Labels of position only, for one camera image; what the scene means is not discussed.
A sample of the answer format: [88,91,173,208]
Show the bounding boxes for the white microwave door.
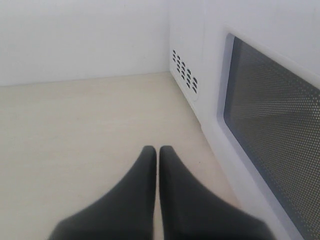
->
[202,0,320,240]

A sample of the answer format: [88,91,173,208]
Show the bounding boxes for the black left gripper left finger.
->
[49,145,157,240]

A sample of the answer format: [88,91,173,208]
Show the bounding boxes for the white microwave oven body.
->
[167,0,226,131]

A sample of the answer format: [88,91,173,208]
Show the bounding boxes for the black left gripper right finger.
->
[159,145,275,240]

